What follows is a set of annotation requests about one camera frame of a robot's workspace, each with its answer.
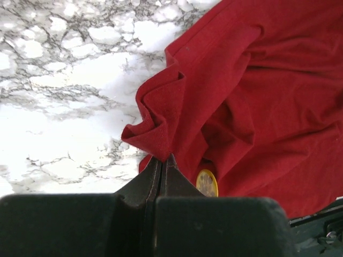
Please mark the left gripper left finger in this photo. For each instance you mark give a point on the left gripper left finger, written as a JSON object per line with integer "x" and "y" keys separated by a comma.
{"x": 96, "y": 224}

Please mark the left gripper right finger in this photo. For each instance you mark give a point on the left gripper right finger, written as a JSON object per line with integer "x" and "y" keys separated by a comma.
{"x": 180, "y": 221}

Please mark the round gold brooch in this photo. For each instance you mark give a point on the round gold brooch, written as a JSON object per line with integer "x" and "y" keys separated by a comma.
{"x": 206, "y": 183}

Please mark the red t-shirt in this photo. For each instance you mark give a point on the red t-shirt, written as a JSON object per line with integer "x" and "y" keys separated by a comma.
{"x": 252, "y": 92}

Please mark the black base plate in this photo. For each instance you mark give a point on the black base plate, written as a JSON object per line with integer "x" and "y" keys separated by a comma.
{"x": 319, "y": 234}

